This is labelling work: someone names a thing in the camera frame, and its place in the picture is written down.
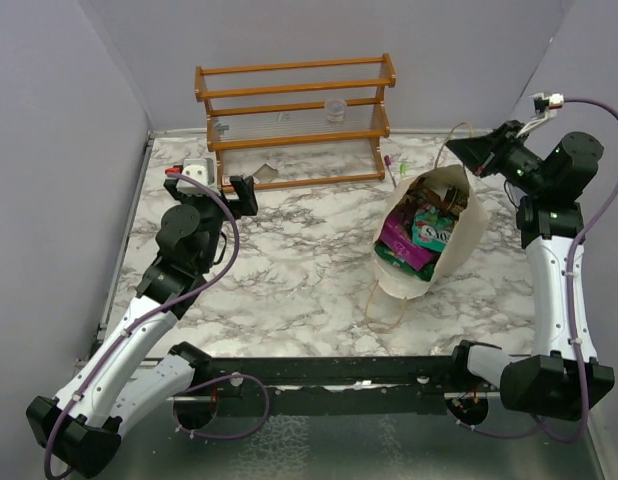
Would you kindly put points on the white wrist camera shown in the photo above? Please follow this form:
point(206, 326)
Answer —
point(546, 105)
point(202, 170)

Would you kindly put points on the brown snack bag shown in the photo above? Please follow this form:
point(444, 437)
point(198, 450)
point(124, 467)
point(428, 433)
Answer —
point(449, 200)

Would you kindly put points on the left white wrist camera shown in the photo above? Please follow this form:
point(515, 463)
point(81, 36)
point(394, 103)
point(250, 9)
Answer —
point(202, 170)

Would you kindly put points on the wooden orange shelf rack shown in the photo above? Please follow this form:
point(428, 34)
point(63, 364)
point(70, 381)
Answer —
point(249, 99)

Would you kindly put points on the purple capped marker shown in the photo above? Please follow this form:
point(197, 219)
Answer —
point(388, 165)

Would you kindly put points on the purple snack pouch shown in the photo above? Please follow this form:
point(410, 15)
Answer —
point(396, 247)

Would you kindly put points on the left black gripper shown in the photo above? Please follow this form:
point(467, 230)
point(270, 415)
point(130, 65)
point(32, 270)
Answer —
point(245, 191)

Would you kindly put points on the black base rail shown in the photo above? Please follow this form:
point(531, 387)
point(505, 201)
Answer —
point(321, 386)

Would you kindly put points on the teal clip on shelf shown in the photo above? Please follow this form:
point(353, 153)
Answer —
point(221, 128)

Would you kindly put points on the teal snack packet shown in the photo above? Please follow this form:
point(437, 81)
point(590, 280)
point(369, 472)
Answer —
point(432, 228)

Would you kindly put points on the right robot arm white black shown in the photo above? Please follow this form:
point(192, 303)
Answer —
point(562, 376)

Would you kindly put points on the grey clip on shelf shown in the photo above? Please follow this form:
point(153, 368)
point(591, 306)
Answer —
point(282, 117)

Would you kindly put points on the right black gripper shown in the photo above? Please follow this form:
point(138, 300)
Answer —
point(484, 153)

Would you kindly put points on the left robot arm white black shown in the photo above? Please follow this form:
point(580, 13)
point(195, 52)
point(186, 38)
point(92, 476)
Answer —
point(84, 423)

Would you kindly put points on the beige paper bag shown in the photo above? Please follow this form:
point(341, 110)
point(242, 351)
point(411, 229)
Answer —
point(472, 224)

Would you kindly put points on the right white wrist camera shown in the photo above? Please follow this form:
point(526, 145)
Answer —
point(546, 105)

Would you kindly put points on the clear plastic jar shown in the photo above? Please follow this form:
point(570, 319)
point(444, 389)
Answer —
point(335, 110)

